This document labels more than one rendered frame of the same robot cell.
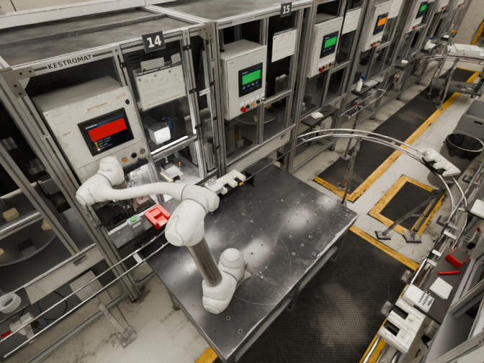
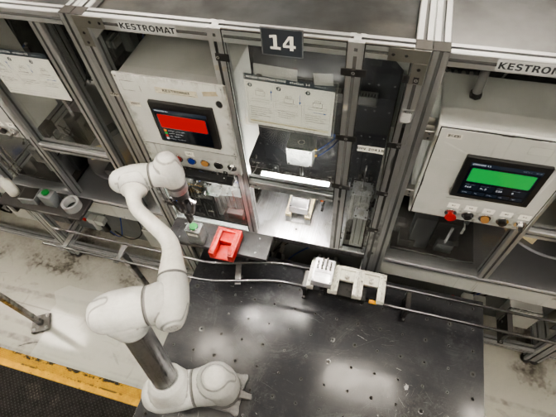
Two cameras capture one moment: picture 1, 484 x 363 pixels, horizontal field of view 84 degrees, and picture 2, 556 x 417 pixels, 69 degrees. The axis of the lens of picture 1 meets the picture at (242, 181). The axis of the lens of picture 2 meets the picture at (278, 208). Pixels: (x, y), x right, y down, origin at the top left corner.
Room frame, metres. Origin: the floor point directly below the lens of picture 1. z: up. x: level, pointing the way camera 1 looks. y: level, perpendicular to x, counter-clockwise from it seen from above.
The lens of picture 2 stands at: (1.05, -0.45, 2.68)
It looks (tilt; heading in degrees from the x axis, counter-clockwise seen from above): 55 degrees down; 64
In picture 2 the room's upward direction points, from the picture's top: 6 degrees counter-clockwise
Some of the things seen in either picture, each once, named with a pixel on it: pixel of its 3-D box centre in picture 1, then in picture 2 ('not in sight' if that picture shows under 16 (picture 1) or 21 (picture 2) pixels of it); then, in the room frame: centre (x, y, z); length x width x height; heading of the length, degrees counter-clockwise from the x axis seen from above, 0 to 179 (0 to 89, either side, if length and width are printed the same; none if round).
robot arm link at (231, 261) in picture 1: (231, 263); (216, 382); (0.93, 0.07, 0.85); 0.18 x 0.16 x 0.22; 158
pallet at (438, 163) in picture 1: (436, 163); not in sight; (1.94, -1.80, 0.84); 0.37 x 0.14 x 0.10; 12
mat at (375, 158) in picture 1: (420, 111); not in sight; (4.45, -3.25, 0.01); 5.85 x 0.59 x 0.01; 134
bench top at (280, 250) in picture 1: (251, 230); (314, 371); (1.34, -0.07, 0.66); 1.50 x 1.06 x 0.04; 134
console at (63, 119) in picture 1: (96, 130); (194, 108); (1.36, 0.83, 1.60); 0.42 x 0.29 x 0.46; 134
